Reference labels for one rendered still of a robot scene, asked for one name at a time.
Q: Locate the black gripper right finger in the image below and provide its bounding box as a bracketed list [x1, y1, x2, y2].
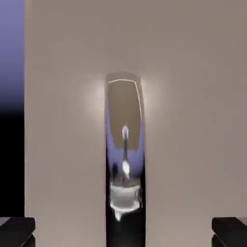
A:
[211, 217, 247, 247]

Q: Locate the shiny curved metal handle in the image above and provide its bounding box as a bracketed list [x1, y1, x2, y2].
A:
[105, 71, 147, 247]

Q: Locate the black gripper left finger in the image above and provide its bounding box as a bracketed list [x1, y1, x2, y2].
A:
[0, 217, 36, 247]

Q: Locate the beige cabinet door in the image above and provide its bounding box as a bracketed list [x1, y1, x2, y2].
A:
[24, 0, 247, 247]

